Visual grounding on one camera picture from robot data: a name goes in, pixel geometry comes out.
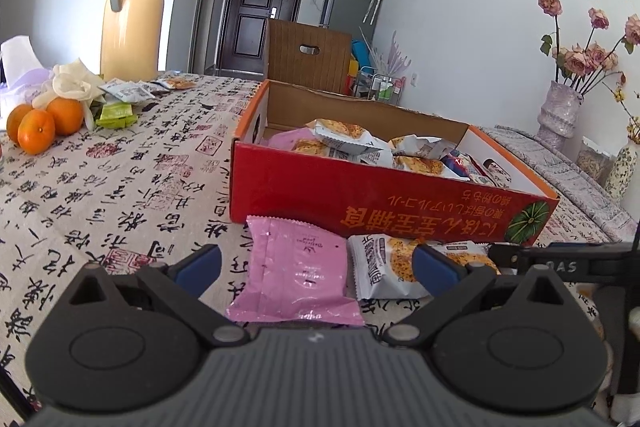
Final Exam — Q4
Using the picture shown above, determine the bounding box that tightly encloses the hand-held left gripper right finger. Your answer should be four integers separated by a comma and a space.
384, 243, 577, 349

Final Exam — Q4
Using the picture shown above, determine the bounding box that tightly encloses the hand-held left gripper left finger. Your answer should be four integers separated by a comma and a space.
59, 243, 252, 349

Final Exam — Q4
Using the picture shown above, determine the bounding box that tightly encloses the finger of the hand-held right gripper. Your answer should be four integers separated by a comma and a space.
487, 243, 531, 267

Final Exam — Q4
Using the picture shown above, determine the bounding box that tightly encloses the red cardboard box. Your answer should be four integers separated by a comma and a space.
230, 79, 560, 249

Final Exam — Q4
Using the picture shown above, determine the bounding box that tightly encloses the white red snack packet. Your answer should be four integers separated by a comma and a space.
470, 157, 514, 188

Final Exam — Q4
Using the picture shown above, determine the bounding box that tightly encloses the pink snack packet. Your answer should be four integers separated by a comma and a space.
262, 129, 321, 152
227, 216, 367, 328

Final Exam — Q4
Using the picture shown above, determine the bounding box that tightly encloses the red blue snack packet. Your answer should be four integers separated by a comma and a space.
442, 149, 481, 180

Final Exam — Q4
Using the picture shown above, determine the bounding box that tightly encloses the floral pattern vase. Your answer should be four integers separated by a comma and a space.
604, 142, 640, 202

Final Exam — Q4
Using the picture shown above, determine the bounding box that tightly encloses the clear storage jar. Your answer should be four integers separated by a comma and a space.
575, 137, 616, 182

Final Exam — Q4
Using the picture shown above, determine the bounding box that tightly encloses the yellow flower branch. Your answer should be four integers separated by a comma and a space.
612, 87, 640, 148

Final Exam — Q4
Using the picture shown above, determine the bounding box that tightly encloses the pale pink vase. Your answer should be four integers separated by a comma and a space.
536, 80, 585, 152

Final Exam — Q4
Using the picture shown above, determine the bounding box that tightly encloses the small green snack packet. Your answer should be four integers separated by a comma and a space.
95, 103, 139, 130

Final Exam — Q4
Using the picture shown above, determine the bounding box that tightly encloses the small white packet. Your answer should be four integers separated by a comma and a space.
99, 79, 155, 102

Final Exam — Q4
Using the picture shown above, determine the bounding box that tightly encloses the orange fruit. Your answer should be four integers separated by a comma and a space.
6, 103, 33, 145
46, 97, 85, 136
17, 109, 56, 156

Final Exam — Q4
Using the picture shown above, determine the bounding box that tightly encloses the dried rose bouquet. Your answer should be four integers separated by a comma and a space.
537, 0, 640, 95

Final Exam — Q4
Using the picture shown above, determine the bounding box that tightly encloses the pale feather decoration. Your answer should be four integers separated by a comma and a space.
372, 31, 414, 78

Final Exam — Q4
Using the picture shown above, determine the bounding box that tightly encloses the wooden chair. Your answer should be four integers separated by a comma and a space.
267, 18, 353, 96

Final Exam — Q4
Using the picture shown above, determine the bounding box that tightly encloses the blue plastic dustpan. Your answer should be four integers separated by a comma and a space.
351, 39, 374, 68

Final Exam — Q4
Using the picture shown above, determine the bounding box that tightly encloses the dark brown entrance door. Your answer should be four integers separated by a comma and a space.
216, 0, 312, 75

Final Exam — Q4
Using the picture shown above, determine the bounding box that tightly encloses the yellow thermos jug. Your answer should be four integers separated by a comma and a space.
100, 0, 166, 80

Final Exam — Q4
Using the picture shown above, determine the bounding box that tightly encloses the purple tissue pack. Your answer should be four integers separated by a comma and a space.
0, 35, 56, 118

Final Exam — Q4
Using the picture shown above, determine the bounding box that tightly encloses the wire trolley rack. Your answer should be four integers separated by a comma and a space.
352, 66, 407, 102

